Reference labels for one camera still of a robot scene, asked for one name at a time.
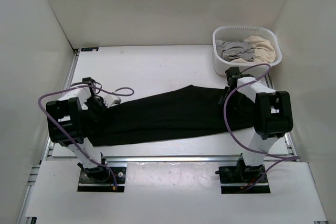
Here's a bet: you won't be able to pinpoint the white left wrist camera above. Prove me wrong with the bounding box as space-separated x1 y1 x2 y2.
103 94 121 108

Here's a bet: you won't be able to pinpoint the white plastic laundry basket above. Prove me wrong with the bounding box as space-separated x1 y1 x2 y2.
212 26 282 76

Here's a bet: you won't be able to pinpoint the beige garment in basket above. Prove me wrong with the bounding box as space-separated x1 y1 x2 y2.
232 35 276 64

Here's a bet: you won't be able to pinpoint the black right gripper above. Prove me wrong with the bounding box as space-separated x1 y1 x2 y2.
217 86 243 114

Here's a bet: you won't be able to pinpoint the white front cover board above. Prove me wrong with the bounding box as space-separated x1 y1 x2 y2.
26 161 326 223

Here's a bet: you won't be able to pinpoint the aluminium table frame rail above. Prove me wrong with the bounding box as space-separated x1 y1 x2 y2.
15 48 329 224

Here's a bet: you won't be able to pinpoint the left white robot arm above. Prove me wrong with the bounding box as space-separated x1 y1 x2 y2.
46 77 110 182

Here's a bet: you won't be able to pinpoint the black trousers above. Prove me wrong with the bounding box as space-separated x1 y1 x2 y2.
88 86 254 147

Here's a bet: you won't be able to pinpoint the grey garment in basket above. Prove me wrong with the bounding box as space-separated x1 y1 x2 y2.
215 40 254 61

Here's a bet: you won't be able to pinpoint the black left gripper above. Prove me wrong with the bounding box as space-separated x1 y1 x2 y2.
83 97 111 125

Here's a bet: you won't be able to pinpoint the small dark label sticker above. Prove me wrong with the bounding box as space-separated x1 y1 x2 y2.
81 47 99 52

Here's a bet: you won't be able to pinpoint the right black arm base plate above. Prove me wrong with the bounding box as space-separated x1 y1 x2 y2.
215 162 271 194

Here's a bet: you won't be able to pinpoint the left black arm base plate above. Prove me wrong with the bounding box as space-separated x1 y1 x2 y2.
77 166 127 193

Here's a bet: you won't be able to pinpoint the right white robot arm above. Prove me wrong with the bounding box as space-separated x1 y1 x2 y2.
217 67 293 184

